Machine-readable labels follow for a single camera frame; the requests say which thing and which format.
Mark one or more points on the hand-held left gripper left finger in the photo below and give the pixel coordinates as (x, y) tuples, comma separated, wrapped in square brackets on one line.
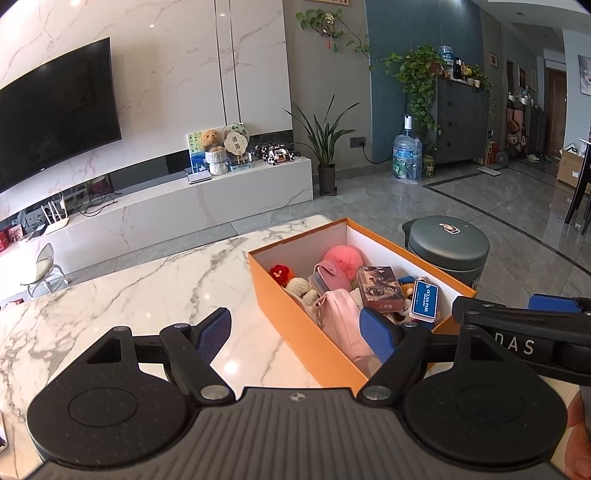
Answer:
[(214, 334)]

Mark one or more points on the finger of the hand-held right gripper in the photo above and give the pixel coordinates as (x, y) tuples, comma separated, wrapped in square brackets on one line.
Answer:
[(551, 303)]

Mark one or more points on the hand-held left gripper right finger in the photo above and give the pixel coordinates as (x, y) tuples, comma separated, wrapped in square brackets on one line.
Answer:
[(381, 337)]

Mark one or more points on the pink mini backpack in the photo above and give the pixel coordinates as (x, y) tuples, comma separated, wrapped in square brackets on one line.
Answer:
[(341, 318)]

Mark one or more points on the printed card box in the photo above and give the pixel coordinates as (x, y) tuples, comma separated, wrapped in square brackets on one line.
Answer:
[(381, 288)]

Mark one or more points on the bear plush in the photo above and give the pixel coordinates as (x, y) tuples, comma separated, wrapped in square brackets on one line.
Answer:
[(422, 300)]

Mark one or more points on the orange cardboard box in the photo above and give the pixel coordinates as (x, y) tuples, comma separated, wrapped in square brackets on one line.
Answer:
[(286, 314)]

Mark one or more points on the pink wallet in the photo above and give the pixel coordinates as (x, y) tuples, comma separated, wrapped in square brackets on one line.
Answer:
[(330, 274)]

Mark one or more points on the pink green fuzzy ball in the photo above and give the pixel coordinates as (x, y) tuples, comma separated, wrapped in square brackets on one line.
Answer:
[(341, 258)]

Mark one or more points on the crochet orange and strawberry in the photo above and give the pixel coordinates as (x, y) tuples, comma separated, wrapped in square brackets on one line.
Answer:
[(279, 273)]

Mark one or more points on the white crochet bunny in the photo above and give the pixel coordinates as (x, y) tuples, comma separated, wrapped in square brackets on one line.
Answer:
[(300, 290)]

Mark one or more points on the person's right hand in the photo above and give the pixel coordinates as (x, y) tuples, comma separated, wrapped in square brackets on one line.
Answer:
[(577, 429)]

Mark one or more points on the grey-green trash can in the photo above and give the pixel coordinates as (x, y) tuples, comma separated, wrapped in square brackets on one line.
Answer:
[(445, 251)]

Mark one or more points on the dark dining table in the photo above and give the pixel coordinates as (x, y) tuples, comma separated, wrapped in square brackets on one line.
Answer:
[(579, 194)]

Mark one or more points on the white marble TV cabinet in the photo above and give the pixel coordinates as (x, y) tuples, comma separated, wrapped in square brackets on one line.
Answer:
[(194, 207)]

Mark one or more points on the white bathroom scale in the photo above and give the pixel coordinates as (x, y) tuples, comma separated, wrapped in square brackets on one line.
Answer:
[(488, 171)]

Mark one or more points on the black dumbbell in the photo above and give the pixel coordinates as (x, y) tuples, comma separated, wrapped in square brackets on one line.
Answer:
[(507, 156)]

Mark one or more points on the silver laptop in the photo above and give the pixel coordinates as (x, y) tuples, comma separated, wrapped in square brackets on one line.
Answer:
[(198, 177)]

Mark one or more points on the tall potted orchid plant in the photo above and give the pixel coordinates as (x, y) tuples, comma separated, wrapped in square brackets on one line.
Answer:
[(327, 177)]

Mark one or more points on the water jug with pump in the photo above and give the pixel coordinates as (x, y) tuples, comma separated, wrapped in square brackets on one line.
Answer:
[(407, 159)]

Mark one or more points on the teddy bear bouquet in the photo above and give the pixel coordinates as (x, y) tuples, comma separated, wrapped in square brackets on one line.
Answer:
[(214, 154)]

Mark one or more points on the landscape painting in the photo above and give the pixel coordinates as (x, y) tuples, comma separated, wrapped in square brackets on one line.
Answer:
[(194, 154)]

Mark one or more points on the small white chair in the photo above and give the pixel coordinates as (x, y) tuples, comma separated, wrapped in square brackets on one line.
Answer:
[(44, 267)]

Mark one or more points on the wooden door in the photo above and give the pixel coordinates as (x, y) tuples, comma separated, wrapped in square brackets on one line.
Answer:
[(556, 110)]

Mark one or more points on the white router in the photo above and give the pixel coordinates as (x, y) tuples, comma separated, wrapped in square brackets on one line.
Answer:
[(54, 224)]

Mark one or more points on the round paper fan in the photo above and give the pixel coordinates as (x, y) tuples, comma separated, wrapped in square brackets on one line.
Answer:
[(236, 141)]

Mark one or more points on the dark grey cabinet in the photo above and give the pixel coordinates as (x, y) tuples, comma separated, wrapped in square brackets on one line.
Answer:
[(461, 120)]

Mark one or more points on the trailing pothos plant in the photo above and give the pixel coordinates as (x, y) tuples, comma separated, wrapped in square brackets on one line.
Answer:
[(415, 74)]

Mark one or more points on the black television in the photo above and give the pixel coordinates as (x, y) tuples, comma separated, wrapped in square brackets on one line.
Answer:
[(51, 120)]

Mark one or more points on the hanging vine plant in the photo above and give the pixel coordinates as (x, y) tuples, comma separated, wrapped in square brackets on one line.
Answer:
[(330, 25)]

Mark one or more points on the wall socket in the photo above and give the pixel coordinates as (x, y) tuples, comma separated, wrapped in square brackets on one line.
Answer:
[(358, 141)]

